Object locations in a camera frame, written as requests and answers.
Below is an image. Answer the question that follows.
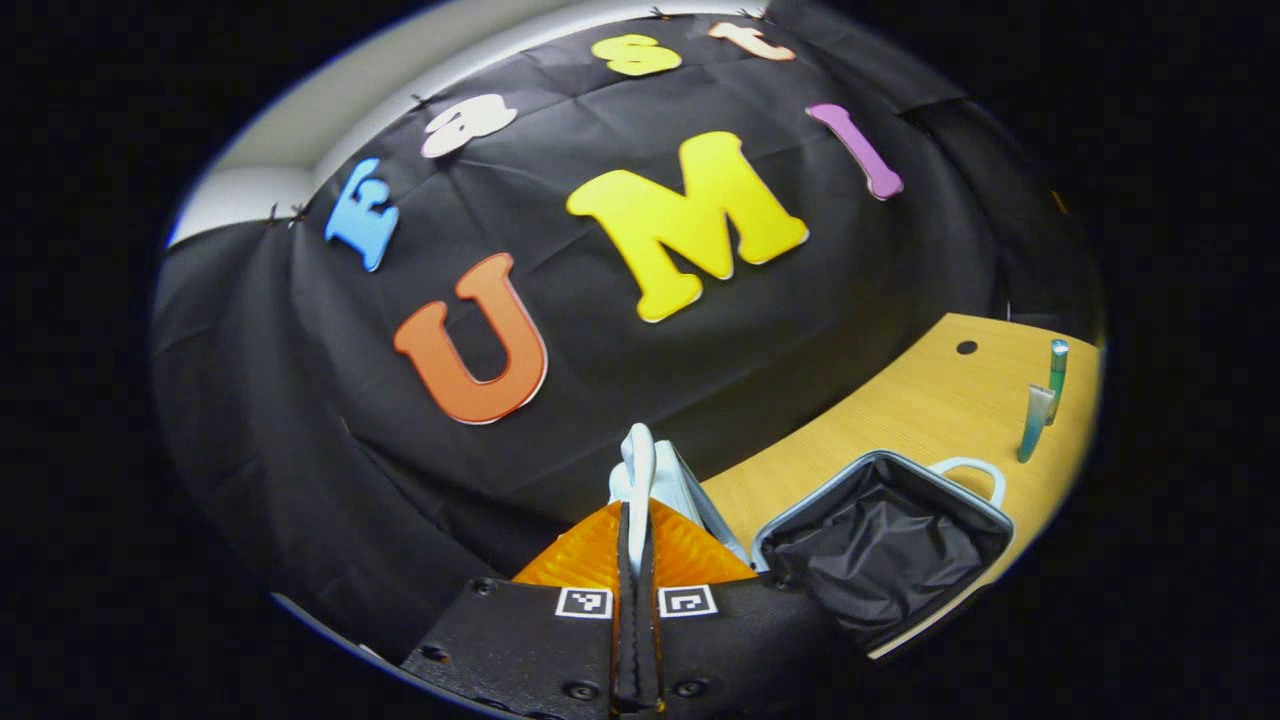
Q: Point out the white blue squeeze tube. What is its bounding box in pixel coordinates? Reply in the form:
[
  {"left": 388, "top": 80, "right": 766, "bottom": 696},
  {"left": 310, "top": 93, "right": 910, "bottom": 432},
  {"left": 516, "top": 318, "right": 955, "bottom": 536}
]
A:
[{"left": 1017, "top": 385, "right": 1056, "bottom": 464}]

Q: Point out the black backdrop cloth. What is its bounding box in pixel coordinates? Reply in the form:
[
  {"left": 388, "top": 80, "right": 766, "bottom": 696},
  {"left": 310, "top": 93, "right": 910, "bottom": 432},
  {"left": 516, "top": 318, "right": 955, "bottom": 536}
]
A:
[{"left": 150, "top": 0, "right": 1106, "bottom": 661}]

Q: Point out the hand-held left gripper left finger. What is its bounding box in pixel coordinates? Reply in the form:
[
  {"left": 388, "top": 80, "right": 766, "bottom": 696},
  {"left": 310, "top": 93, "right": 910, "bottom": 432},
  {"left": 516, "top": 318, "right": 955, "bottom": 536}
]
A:
[{"left": 400, "top": 500, "right": 637, "bottom": 719}]

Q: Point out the green bottle blue cap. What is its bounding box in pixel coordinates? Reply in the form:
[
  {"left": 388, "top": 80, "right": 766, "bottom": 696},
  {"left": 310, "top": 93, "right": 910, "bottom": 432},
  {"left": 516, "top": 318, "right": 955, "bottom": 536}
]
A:
[{"left": 1045, "top": 340, "right": 1071, "bottom": 426}]

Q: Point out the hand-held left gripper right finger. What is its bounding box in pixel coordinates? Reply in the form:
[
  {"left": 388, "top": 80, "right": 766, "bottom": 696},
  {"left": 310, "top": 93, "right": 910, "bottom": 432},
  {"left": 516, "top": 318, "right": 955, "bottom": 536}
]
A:
[{"left": 637, "top": 500, "right": 861, "bottom": 720}]

